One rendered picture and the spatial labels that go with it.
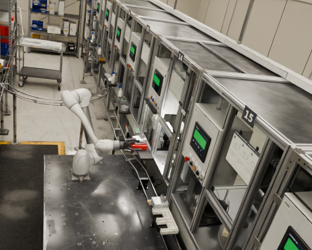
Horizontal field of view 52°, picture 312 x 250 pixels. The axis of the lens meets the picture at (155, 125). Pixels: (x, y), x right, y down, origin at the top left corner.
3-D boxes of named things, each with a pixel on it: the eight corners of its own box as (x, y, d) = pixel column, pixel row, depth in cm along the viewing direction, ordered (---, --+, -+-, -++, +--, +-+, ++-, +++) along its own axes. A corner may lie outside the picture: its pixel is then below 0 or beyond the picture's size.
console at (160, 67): (145, 96, 352) (153, 55, 331) (169, 97, 361) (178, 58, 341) (156, 113, 317) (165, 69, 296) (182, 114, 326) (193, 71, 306)
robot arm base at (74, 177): (71, 183, 305) (71, 178, 303) (70, 169, 324) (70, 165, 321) (90, 182, 311) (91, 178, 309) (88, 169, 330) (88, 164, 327)
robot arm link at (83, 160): (68, 170, 313) (70, 151, 304) (81, 162, 328) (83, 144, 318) (81, 177, 307) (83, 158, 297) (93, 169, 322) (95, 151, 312)
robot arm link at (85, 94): (84, 165, 327) (98, 156, 345) (95, 165, 319) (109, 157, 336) (66, 91, 308) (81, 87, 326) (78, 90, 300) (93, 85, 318)
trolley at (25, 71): (17, 87, 639) (17, 40, 598) (21, 78, 685) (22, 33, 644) (60, 91, 660) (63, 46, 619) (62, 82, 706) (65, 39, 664)
